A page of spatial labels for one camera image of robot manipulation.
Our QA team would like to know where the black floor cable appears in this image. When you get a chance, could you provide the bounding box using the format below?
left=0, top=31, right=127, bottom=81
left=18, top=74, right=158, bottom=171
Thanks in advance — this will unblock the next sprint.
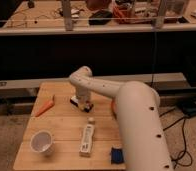
left=159, top=106, right=194, bottom=169

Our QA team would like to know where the white glue bottle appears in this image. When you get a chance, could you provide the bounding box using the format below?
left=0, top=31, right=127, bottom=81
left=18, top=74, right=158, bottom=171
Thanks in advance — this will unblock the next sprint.
left=79, top=117, right=95, bottom=157

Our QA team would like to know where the metal frame post left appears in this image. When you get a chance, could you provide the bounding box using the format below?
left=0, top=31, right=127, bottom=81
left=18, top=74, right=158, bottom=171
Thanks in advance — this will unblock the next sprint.
left=61, top=0, right=73, bottom=31

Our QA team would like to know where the orange plate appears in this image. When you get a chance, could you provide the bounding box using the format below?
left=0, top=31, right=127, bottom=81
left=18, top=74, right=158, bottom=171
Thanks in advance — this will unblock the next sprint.
left=111, top=100, right=117, bottom=118

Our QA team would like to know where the black bag on bench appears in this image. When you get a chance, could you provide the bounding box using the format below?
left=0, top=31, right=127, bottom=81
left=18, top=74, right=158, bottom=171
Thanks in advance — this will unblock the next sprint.
left=88, top=10, right=112, bottom=25

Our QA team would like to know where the metal frame post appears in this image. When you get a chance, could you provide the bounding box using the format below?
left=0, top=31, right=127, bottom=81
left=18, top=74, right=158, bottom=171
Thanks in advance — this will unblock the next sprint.
left=154, top=0, right=167, bottom=29
left=61, top=0, right=73, bottom=31

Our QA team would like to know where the black and white eraser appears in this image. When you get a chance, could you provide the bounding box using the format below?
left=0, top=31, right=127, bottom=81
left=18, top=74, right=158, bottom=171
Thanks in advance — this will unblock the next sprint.
left=69, top=95, right=95, bottom=113

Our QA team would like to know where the blue sponge cloth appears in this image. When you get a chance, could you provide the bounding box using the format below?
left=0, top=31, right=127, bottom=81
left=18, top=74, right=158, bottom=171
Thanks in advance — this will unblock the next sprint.
left=111, top=147, right=124, bottom=164

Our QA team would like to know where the orange toy carrot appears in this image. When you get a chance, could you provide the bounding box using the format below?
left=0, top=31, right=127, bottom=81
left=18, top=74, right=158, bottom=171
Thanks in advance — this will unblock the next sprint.
left=35, top=96, right=55, bottom=117

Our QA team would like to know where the red box on bench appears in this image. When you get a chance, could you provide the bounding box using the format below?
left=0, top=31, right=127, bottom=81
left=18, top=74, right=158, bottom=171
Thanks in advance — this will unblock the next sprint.
left=113, top=5, right=134, bottom=24

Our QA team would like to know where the metal frame post right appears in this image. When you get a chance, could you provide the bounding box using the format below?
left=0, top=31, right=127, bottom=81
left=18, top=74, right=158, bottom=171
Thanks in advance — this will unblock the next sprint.
left=154, top=0, right=167, bottom=29

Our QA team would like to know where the long wooden workbench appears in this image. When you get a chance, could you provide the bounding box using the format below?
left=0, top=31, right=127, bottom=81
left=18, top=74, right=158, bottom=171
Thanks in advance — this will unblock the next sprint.
left=0, top=0, right=196, bottom=35

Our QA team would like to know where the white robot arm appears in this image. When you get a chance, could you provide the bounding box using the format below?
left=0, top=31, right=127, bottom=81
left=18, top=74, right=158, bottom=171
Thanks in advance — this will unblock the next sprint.
left=69, top=66, right=174, bottom=171

